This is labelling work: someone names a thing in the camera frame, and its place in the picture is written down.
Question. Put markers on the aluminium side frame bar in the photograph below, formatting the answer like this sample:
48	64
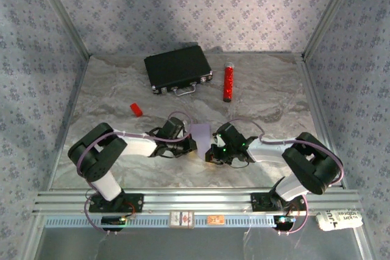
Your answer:
320	120
70	111

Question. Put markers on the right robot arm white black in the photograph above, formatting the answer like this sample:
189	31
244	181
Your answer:
307	162

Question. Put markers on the white printed paper roll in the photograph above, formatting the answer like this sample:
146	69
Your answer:
339	220

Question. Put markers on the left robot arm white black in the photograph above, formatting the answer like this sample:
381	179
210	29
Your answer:
137	147

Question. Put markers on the right controller board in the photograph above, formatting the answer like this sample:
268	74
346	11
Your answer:
285	221

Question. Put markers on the controller board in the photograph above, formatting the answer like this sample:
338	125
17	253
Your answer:
285	221
114	220

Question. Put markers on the red glitter tube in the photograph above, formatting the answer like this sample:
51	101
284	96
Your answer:
228	82

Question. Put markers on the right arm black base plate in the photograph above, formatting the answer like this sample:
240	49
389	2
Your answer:
263	202

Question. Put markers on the aluminium frame post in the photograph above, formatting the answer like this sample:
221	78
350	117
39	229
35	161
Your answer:
62	13
330	13

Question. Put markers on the white printed label card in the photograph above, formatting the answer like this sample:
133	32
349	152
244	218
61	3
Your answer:
182	219

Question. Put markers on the small red block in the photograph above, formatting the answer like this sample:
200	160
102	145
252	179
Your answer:
136	109

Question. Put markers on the aluminium mounting rail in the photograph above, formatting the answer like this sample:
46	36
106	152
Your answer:
198	199

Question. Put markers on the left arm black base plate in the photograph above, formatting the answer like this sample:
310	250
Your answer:
134	202

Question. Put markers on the orange label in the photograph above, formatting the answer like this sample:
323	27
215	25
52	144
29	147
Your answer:
215	219

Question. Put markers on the left controller board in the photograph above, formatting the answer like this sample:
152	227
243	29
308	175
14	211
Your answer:
114	220

